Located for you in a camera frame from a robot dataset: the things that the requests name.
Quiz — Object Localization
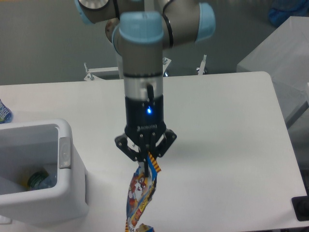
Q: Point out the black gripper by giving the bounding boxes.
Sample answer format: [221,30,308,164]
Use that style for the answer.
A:
[114,96,177,176]

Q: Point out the blue snack bag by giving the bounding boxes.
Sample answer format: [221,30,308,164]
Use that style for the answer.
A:
[125,153,161,232]

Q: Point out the clear plastic water bottle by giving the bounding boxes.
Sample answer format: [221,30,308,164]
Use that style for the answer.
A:
[38,173,57,189]

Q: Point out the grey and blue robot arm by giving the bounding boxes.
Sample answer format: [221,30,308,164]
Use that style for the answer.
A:
[75,0,216,176]

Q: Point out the white trash can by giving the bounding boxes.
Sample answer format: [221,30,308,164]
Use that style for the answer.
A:
[0,119,88,224]

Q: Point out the silver clamp bolt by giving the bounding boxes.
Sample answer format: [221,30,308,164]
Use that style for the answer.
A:
[196,55,208,75]

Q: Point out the blue labelled bottle at edge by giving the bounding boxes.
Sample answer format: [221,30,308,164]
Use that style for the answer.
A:
[0,100,13,124]

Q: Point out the grey covered box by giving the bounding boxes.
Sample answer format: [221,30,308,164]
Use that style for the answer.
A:
[237,16,309,128]

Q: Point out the black device at table edge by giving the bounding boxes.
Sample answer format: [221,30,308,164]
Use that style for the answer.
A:
[292,196,309,221]

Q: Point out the blue bag in corner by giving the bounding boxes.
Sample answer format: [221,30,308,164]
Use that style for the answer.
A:
[268,0,309,27]

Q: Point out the white pedestal base bracket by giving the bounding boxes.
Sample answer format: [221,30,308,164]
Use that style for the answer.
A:
[84,57,171,81]

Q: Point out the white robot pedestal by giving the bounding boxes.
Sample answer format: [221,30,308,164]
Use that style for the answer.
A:
[105,18,124,79]

